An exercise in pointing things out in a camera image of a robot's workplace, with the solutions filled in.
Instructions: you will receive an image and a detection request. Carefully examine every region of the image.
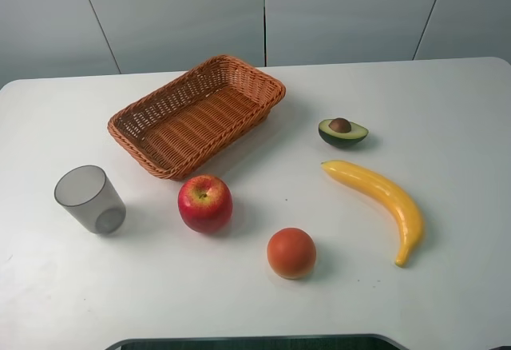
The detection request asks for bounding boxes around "red apple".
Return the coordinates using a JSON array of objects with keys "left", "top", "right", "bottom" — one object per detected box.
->
[{"left": 177, "top": 175, "right": 233, "bottom": 234}]

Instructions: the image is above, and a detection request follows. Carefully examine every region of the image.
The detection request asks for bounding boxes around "orange wicker basket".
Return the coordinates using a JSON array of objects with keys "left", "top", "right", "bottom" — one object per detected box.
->
[{"left": 107, "top": 55, "right": 286, "bottom": 181}]

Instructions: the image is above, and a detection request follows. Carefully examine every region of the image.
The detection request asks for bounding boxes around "halved avocado with pit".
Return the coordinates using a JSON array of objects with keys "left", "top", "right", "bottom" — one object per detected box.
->
[{"left": 318, "top": 117, "right": 369, "bottom": 148}]

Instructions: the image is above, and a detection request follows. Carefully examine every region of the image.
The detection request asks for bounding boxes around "orange tomato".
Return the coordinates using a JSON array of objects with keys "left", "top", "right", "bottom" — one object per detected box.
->
[{"left": 267, "top": 228, "right": 316, "bottom": 280}]

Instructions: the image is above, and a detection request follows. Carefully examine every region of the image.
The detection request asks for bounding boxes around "yellow banana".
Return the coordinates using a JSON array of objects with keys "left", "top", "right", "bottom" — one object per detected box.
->
[{"left": 321, "top": 160, "right": 426, "bottom": 268}]

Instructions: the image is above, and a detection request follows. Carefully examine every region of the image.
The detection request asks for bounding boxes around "grey translucent plastic cup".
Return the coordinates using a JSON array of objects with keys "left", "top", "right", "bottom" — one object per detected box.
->
[{"left": 53, "top": 165, "right": 126, "bottom": 235}]

